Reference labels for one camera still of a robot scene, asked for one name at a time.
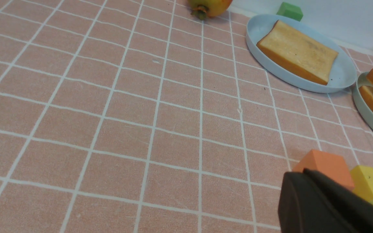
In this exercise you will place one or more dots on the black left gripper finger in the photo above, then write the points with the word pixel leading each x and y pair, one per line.
pixel 311 202

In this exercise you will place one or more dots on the orange foam cube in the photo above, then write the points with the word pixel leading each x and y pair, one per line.
pixel 332 165

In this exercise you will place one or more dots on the teal centre plate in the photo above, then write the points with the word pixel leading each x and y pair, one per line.
pixel 362 107

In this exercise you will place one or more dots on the light blue bread plate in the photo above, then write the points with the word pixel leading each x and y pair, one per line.
pixel 343 73

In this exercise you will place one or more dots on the green foam cube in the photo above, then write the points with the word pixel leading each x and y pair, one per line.
pixel 290 11

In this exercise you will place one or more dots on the red yellow pomegranate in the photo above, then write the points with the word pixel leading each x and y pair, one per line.
pixel 204 9

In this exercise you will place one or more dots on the pink checkered tablecloth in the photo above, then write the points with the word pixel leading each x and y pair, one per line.
pixel 123 116

